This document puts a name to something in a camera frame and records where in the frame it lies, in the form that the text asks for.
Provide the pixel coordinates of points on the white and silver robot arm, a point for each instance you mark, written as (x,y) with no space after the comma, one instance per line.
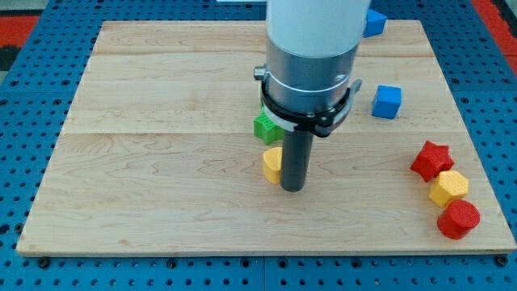
(311,47)

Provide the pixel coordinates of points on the yellow hexagon block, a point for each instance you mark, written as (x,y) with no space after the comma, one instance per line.
(447,187)

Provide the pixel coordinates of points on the green star block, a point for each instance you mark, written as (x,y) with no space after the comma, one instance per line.
(267,130)

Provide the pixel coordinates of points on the yellow heart block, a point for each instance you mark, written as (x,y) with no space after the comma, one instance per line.
(272,164)

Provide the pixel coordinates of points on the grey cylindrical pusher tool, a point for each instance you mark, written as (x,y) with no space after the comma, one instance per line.
(296,151)

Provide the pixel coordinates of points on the wooden board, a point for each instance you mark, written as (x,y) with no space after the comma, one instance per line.
(157,156)

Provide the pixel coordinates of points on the blue cube block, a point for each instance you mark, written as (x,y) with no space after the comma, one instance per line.
(387,102)

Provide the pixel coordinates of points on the blue block at top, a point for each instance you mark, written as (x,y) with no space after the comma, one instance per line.
(375,23)

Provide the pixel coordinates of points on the red star block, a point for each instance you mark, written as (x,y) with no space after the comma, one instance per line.
(431,160)

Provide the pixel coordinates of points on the red cylinder block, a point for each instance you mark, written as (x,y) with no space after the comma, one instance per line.
(458,219)

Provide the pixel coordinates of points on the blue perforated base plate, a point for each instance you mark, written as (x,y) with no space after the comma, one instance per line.
(40,86)

